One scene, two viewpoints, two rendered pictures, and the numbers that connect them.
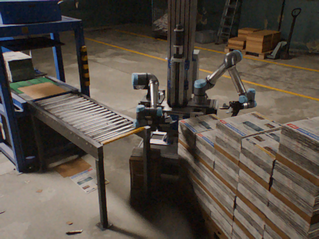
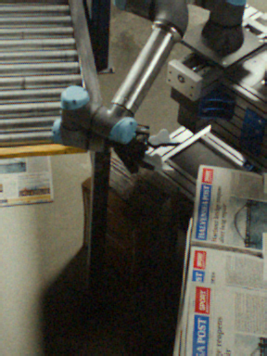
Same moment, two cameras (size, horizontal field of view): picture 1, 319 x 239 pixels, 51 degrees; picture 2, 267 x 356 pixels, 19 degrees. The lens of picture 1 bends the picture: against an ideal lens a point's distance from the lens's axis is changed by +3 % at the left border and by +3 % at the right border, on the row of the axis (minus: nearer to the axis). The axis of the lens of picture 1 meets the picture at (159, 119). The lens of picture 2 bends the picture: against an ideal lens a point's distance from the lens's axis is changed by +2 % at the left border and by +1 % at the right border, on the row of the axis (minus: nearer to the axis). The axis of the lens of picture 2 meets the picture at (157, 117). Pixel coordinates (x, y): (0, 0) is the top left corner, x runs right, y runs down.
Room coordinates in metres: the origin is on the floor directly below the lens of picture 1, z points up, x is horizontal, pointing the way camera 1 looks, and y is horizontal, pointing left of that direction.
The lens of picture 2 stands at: (1.23, -0.79, 2.42)
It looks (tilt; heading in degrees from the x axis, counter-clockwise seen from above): 42 degrees down; 28
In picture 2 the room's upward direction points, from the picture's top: 6 degrees clockwise
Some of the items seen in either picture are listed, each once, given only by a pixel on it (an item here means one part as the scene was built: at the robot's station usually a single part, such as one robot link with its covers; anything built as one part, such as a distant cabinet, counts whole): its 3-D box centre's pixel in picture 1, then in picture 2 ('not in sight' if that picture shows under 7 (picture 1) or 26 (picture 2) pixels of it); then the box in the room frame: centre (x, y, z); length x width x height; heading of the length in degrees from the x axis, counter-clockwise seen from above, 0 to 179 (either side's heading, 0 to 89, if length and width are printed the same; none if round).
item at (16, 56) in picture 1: (15, 66); not in sight; (4.10, 1.80, 0.93); 0.38 x 0.30 x 0.26; 42
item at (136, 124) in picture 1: (140, 122); (73, 133); (2.54, 0.16, 0.88); 0.11 x 0.08 x 0.09; 112
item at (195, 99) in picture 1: (199, 97); not in sight; (3.17, -0.41, 0.87); 0.15 x 0.15 x 0.10
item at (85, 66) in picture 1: (85, 66); not in sight; (3.70, 0.85, 1.05); 0.05 x 0.05 x 0.45; 42
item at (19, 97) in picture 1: (38, 91); not in sight; (3.68, 1.42, 0.75); 0.70 x 0.65 x 0.10; 42
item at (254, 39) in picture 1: (253, 42); not in sight; (8.87, -2.49, 0.28); 1.20 x 0.83 x 0.57; 42
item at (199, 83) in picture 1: (200, 86); not in sight; (3.18, -0.42, 0.98); 0.13 x 0.12 x 0.14; 140
